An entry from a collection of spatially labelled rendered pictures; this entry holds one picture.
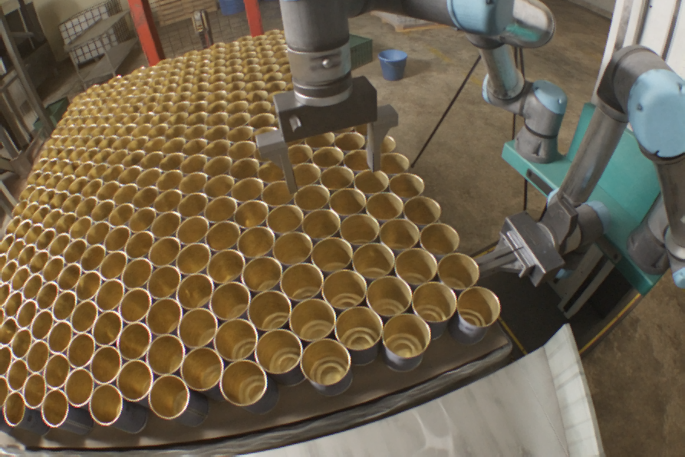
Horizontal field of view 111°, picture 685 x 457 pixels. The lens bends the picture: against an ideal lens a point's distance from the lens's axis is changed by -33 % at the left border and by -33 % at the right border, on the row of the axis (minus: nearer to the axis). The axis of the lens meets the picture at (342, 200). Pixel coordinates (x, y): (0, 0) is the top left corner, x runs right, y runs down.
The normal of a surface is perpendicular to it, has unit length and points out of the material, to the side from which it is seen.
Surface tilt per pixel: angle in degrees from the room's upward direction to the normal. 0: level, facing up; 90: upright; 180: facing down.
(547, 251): 2
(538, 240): 2
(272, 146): 92
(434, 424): 0
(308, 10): 92
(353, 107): 92
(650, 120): 84
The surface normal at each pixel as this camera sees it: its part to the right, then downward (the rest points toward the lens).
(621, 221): -0.08, -0.71
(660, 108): -0.43, 0.59
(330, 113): 0.29, 0.68
